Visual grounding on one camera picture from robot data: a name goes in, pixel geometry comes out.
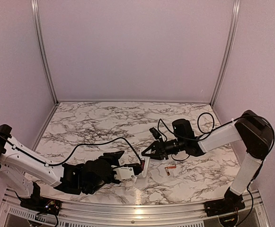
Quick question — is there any white remote control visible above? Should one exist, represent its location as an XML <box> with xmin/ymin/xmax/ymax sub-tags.
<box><xmin>138</xmin><ymin>147</ymin><xmax>150</xmax><ymax>178</ymax></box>

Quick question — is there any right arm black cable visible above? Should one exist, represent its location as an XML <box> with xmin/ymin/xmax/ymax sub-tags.
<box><xmin>157</xmin><ymin>112</ymin><xmax>275</xmax><ymax>161</ymax></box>

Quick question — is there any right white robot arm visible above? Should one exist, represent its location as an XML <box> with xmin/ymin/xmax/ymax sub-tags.
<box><xmin>142</xmin><ymin>110</ymin><xmax>275</xmax><ymax>212</ymax></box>

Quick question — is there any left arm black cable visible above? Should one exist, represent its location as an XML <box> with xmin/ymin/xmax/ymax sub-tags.
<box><xmin>0</xmin><ymin>132</ymin><xmax>144</xmax><ymax>171</ymax></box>

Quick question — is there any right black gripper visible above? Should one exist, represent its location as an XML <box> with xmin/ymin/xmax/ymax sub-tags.
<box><xmin>142</xmin><ymin>137</ymin><xmax>186</xmax><ymax>160</ymax></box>

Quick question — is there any left aluminium corner post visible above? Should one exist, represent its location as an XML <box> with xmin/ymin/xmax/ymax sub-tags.
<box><xmin>31</xmin><ymin>0</ymin><xmax>59</xmax><ymax>105</ymax></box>

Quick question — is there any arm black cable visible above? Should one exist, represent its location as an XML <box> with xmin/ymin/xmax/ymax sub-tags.
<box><xmin>0</xmin><ymin>132</ymin><xmax>144</xmax><ymax>171</ymax></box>
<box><xmin>157</xmin><ymin>112</ymin><xmax>275</xmax><ymax>161</ymax></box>

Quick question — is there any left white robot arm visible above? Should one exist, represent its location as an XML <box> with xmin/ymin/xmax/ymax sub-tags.
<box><xmin>0</xmin><ymin>124</ymin><xmax>144</xmax><ymax>210</ymax></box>

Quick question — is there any right aluminium corner post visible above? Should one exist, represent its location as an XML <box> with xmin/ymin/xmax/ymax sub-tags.
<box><xmin>210</xmin><ymin>0</ymin><xmax>241</xmax><ymax>108</ymax></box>

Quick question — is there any aluminium corner post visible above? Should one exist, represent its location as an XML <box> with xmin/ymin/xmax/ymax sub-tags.
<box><xmin>210</xmin><ymin>0</ymin><xmax>241</xmax><ymax>108</ymax></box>
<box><xmin>31</xmin><ymin>0</ymin><xmax>59</xmax><ymax>105</ymax></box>

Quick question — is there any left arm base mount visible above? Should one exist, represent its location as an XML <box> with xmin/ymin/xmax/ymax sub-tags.
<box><xmin>20</xmin><ymin>182</ymin><xmax>62</xmax><ymax>215</ymax></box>

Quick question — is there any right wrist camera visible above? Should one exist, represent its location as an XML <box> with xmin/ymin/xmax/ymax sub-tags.
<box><xmin>149</xmin><ymin>127</ymin><xmax>161</xmax><ymax>140</ymax></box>

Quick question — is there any front aluminium rail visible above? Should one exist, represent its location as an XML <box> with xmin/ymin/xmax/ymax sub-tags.
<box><xmin>0</xmin><ymin>189</ymin><xmax>270</xmax><ymax>227</ymax></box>

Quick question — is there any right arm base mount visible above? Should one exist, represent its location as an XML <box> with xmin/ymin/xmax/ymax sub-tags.
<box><xmin>204</xmin><ymin>188</ymin><xmax>246</xmax><ymax>217</ymax></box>

